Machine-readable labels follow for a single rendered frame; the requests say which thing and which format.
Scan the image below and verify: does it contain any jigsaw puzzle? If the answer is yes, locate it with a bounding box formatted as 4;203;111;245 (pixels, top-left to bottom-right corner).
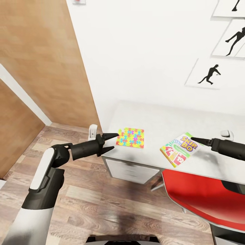
116;128;144;149

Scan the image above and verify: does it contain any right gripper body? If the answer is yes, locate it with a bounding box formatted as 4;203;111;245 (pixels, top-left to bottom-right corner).
211;138;245;160

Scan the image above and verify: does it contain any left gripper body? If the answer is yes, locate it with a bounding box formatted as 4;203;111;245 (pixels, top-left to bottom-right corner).
81;134;104;158

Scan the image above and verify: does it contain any board game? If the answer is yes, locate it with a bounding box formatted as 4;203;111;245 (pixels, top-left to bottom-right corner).
160;132;204;168

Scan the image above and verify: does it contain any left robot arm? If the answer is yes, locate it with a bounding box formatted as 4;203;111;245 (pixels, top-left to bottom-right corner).
1;124;119;245

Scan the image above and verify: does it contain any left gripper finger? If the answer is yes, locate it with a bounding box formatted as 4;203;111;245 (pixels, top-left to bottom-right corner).
101;146;114;154
102;133;119;145

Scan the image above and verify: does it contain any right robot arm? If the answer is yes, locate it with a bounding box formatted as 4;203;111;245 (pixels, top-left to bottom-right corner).
191;130;245;161

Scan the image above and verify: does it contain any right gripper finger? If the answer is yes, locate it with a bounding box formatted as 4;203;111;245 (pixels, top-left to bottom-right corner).
191;137;214;148

